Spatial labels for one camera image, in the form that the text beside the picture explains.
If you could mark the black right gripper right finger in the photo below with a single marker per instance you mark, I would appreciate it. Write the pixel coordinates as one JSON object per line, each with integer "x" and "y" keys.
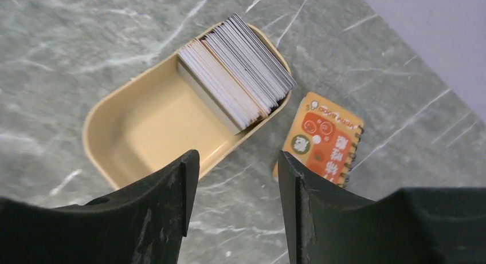
{"x": 325, "y": 223}

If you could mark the orange patterned card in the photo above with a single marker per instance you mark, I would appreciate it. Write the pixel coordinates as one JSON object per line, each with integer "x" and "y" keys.
{"x": 324, "y": 137}

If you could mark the grey credit card stack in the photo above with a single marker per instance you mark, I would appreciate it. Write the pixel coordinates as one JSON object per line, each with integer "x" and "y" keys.
{"x": 235, "y": 74}

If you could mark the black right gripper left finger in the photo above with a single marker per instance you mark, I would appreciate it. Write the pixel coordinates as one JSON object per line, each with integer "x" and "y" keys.
{"x": 143, "y": 222}

